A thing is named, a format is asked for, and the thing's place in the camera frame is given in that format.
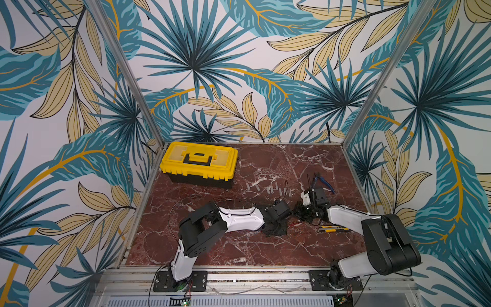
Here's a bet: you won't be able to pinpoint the yellow black plastic toolbox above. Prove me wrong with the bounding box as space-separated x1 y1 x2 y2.
160 141 239 189

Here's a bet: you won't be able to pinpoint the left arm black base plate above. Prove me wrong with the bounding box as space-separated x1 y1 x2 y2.
152 271 208 293

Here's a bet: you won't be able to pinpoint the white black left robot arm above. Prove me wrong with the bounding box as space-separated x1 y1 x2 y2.
170 200 292 283

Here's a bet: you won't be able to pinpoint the blue handled pliers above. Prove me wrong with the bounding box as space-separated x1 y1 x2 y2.
311 173 336 194

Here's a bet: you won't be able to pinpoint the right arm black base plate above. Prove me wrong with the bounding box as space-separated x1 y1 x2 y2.
308 270 363 291

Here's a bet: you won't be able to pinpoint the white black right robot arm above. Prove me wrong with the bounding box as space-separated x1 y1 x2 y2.
294 188 421 284

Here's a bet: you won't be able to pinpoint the yellow black utility knife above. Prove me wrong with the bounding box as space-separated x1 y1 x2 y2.
318 226 351 233

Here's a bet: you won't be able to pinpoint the aluminium front frame rail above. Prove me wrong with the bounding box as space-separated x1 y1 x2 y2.
95 266 419 296

